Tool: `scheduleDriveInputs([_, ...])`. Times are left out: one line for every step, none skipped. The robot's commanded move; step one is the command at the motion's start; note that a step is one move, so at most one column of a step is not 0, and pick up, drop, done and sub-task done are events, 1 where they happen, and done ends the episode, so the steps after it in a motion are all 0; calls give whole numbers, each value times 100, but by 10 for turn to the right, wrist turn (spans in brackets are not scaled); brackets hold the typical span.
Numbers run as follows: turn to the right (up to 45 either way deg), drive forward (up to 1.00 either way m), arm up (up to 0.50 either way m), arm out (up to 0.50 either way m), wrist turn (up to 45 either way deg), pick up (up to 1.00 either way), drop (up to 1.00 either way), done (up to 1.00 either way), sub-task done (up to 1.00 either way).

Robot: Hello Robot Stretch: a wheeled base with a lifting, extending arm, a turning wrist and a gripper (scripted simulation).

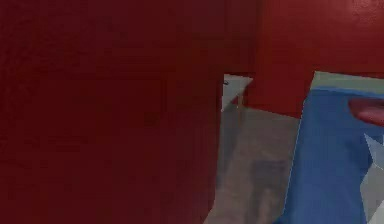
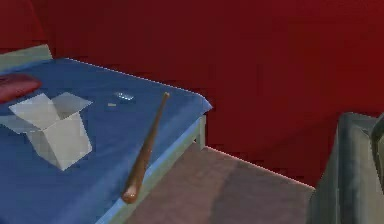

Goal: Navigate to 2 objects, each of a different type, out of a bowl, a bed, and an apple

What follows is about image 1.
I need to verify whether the grey white blanket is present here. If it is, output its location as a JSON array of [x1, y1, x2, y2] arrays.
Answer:
[[359, 132, 384, 224]]

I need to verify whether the grey table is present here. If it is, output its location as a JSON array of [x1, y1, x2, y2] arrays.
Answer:
[[221, 73, 254, 113]]

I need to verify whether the red pillow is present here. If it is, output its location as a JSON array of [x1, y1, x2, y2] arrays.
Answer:
[[347, 97, 384, 127]]

